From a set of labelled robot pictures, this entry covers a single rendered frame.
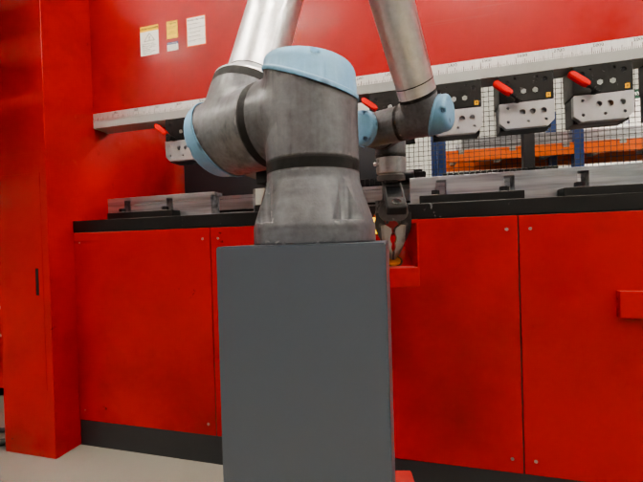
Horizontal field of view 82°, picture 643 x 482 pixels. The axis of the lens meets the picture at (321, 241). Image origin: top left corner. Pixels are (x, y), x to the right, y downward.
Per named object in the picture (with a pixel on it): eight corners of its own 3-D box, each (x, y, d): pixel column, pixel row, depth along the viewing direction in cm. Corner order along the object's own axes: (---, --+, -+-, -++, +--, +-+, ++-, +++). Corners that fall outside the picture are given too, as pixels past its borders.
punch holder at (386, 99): (369, 142, 125) (368, 93, 125) (373, 147, 133) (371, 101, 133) (415, 138, 121) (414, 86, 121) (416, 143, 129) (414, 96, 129)
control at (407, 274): (334, 289, 88) (332, 212, 88) (334, 280, 104) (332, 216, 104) (419, 286, 87) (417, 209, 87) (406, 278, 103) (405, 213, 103)
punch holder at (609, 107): (574, 122, 109) (572, 66, 109) (564, 130, 117) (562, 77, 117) (634, 117, 105) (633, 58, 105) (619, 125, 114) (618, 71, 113)
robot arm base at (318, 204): (371, 242, 38) (368, 144, 38) (232, 246, 41) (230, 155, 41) (378, 240, 53) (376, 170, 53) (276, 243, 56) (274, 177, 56)
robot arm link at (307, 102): (321, 147, 38) (318, 15, 38) (235, 165, 47) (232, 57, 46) (378, 164, 48) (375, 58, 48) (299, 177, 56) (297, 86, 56)
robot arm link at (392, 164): (409, 155, 90) (374, 156, 90) (409, 174, 90) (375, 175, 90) (403, 159, 97) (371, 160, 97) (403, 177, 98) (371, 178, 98)
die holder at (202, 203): (108, 221, 155) (107, 198, 155) (119, 222, 161) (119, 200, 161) (214, 216, 142) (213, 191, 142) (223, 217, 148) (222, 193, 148)
